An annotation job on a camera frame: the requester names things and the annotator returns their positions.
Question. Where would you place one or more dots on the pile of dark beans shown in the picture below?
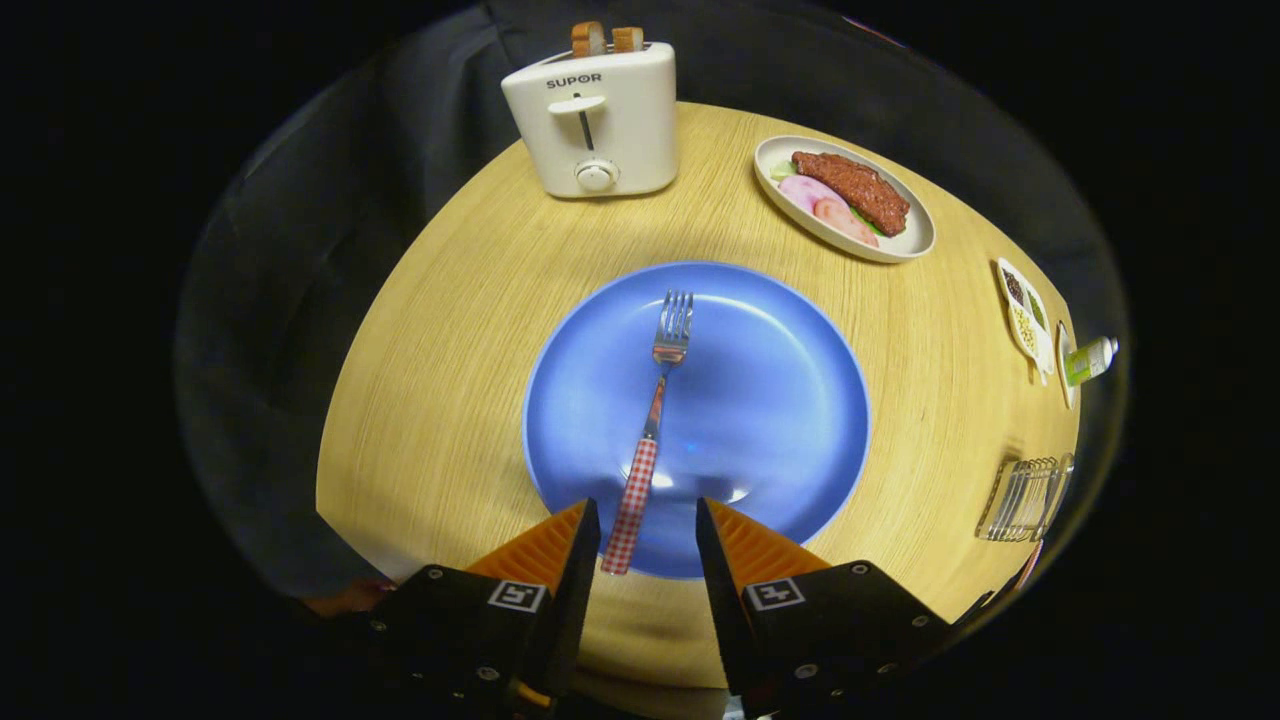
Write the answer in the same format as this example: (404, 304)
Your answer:
(1013, 287)

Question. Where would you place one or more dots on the brown meat piece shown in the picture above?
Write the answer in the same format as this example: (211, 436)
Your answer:
(855, 185)

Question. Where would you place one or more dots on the light pink ham slice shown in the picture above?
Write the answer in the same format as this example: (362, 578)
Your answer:
(800, 190)

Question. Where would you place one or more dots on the blue round plate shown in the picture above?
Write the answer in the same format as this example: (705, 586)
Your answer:
(760, 400)

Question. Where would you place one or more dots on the white divided bean dish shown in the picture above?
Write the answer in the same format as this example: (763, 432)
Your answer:
(1042, 348)

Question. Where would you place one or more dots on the metal perforated basket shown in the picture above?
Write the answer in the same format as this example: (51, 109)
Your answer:
(1020, 500)

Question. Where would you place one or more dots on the salmon pink ham slice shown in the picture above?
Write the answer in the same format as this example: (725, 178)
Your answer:
(842, 219)

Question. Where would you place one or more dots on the pile of yellow soybeans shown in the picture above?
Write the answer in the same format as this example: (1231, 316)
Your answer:
(1023, 328)

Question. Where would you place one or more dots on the pile of green beans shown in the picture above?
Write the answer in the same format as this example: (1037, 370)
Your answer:
(1037, 311)

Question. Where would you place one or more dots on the green label metal bottle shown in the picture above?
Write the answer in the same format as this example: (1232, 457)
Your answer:
(1088, 360)

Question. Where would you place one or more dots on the white toaster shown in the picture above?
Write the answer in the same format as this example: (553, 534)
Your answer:
(630, 120)

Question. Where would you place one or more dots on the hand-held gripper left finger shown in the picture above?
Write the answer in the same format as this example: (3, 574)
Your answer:
(575, 590)

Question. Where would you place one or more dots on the white oval meat plate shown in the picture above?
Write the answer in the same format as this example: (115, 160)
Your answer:
(912, 241)

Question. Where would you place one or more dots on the small white dish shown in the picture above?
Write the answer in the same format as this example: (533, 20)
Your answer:
(1063, 388)

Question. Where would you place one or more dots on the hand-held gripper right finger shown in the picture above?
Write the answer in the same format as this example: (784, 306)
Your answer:
(722, 600)

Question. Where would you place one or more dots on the toast slice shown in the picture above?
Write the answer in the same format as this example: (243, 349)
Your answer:
(588, 40)
(627, 39)

